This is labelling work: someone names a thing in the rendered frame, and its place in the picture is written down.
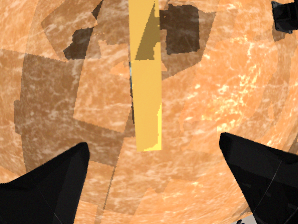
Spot yellow bar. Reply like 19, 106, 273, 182
128, 0, 161, 152

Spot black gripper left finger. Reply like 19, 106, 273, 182
0, 143, 89, 224

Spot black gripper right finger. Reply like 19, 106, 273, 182
220, 132, 298, 224

